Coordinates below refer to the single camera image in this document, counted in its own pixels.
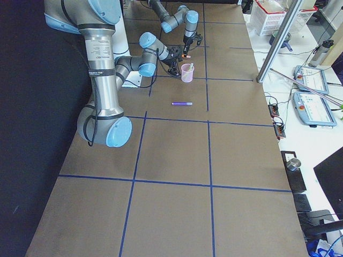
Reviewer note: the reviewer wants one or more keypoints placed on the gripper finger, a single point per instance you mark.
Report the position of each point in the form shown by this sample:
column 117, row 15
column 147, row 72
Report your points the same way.
column 186, row 48
column 170, row 70
column 174, row 69

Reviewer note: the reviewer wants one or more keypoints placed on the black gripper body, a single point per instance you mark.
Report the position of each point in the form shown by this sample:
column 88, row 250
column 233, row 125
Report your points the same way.
column 171, row 53
column 187, row 41

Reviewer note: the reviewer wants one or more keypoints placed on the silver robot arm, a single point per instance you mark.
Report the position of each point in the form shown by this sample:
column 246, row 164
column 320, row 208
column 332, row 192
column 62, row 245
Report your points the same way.
column 102, row 120
column 184, row 15

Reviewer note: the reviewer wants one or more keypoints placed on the pink mesh pen holder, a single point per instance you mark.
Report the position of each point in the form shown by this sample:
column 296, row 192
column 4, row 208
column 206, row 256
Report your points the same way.
column 187, row 72

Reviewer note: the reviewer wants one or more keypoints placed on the purple highlighter pen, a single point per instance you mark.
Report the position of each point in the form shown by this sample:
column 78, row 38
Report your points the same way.
column 182, row 103

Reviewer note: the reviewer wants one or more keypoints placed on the white plastic basket red rim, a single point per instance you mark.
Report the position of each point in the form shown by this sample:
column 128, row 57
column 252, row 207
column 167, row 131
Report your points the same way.
column 265, row 23

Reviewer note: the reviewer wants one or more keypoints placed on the far teach pendant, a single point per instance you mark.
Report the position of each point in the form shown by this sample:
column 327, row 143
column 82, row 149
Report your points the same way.
column 311, row 77

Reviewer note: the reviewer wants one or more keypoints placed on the teach pendant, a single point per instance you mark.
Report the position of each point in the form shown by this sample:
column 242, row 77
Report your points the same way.
column 313, row 110
column 311, row 77

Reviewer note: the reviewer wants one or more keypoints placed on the grey water bottle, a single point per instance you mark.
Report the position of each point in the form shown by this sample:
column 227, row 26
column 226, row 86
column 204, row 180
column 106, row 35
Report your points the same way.
column 321, row 52

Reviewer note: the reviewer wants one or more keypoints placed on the near teach pendant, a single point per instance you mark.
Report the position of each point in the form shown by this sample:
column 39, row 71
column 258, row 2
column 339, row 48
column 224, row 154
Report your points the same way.
column 313, row 110

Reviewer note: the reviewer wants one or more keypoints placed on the small metal cup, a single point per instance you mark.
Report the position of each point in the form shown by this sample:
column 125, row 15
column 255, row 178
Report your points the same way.
column 293, row 164

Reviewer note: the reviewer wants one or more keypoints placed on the black monitor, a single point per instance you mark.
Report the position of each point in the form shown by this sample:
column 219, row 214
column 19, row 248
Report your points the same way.
column 329, row 176

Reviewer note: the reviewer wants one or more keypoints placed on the aluminium frame post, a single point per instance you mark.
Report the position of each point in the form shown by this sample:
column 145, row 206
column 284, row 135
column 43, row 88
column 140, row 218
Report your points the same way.
column 278, row 41

